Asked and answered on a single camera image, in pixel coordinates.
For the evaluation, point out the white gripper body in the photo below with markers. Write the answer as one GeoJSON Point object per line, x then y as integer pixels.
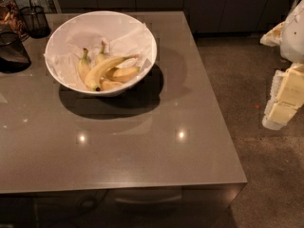
{"type": "Point", "coordinates": [294, 38]}

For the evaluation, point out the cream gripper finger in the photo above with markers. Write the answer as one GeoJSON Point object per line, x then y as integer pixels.
{"type": "Point", "coordinates": [273, 37]}
{"type": "Point", "coordinates": [286, 97]}

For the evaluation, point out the long yellow banana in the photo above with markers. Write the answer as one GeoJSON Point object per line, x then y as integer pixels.
{"type": "Point", "coordinates": [94, 76]}

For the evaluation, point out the right yellow banana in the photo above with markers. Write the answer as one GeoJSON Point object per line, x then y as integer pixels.
{"type": "Point", "coordinates": [122, 75]}

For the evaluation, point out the white bowl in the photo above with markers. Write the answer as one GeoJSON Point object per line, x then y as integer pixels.
{"type": "Point", "coordinates": [100, 53]}

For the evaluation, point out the back yellow banana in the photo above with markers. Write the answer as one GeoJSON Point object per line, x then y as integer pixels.
{"type": "Point", "coordinates": [101, 55]}

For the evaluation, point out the bottom yellow banana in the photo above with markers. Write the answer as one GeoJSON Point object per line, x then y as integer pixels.
{"type": "Point", "coordinates": [107, 85]}

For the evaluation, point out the left yellow banana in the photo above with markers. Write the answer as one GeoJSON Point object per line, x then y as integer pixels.
{"type": "Point", "coordinates": [83, 66]}

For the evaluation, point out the white paper bowl liner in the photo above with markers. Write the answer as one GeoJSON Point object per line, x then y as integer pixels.
{"type": "Point", "coordinates": [123, 35]}

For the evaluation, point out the black mesh pen cup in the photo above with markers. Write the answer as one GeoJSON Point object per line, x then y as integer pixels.
{"type": "Point", "coordinates": [35, 21]}

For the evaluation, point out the black mesh basket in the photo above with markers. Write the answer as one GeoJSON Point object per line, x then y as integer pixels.
{"type": "Point", "coordinates": [13, 55]}

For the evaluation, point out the glass jar with snacks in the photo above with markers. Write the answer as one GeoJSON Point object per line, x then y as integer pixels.
{"type": "Point", "coordinates": [10, 18]}

